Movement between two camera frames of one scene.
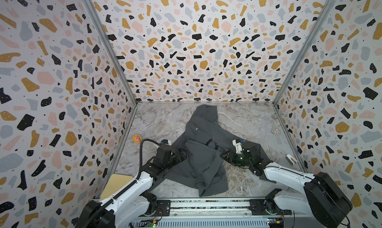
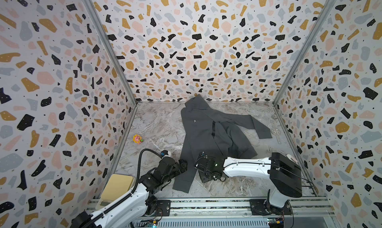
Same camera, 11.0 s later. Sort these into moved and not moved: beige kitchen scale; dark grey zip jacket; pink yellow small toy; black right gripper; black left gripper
Moved: dark grey zip jacket; black right gripper; black left gripper
Not moved: beige kitchen scale; pink yellow small toy
